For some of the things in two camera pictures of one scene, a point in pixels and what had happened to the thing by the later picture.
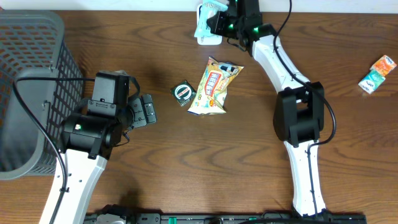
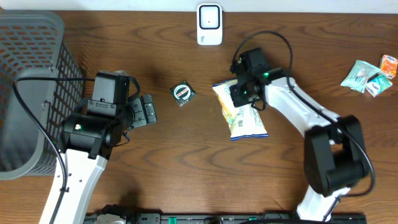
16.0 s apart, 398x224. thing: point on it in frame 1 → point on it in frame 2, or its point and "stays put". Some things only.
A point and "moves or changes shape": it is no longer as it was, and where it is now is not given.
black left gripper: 142,106 stays put
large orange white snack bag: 211,94 → 244,121
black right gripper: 214,26 → 237,100
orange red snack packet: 384,66 moves or changes shape
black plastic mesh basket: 41,82 stays put
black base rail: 119,214 stays put
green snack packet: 207,10 → 357,76
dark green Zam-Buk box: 183,92 stays put
